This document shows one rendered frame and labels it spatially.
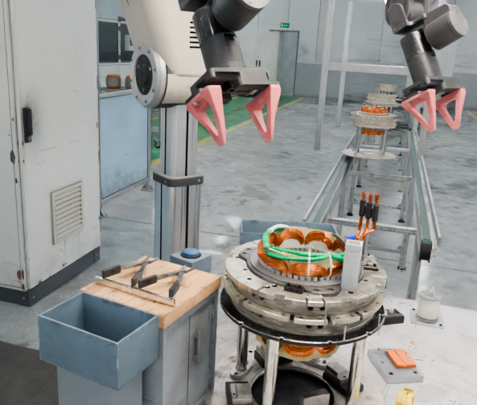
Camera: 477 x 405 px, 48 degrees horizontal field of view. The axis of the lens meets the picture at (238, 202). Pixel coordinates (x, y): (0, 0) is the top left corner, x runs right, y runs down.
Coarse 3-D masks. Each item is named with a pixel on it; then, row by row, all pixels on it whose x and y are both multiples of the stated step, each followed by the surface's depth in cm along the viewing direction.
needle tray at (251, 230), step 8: (248, 224) 143; (256, 224) 143; (264, 224) 143; (272, 224) 143; (288, 224) 143; (296, 224) 143; (304, 224) 143; (312, 224) 143; (320, 224) 143; (328, 224) 143; (240, 232) 141; (248, 232) 133; (256, 232) 144; (264, 232) 144; (336, 232) 136; (240, 240) 137; (248, 240) 133
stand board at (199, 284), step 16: (144, 256) 114; (128, 272) 106; (160, 272) 107; (192, 272) 108; (208, 272) 108; (80, 288) 98; (96, 288) 98; (112, 288) 99; (144, 288) 100; (160, 288) 100; (192, 288) 101; (208, 288) 103; (128, 304) 93; (144, 304) 94; (160, 304) 94; (176, 304) 94; (192, 304) 98; (160, 320) 90
